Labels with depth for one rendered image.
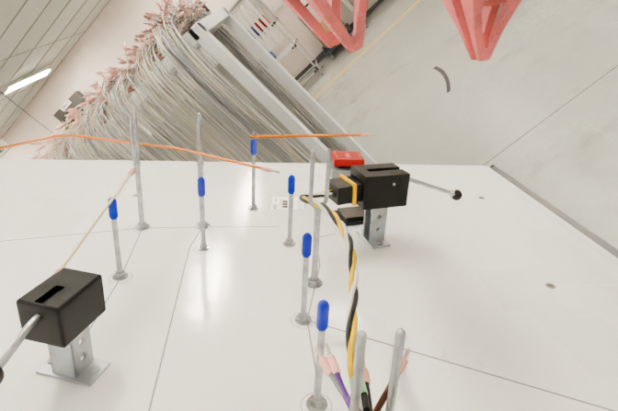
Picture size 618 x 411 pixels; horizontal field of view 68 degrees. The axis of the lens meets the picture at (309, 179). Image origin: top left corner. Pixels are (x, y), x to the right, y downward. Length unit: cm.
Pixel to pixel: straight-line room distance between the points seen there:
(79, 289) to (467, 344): 31
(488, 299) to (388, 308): 10
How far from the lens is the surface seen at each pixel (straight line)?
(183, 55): 113
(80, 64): 978
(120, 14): 927
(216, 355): 40
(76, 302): 36
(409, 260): 54
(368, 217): 57
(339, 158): 75
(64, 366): 40
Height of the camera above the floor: 136
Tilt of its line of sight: 18 degrees down
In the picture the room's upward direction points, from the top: 47 degrees counter-clockwise
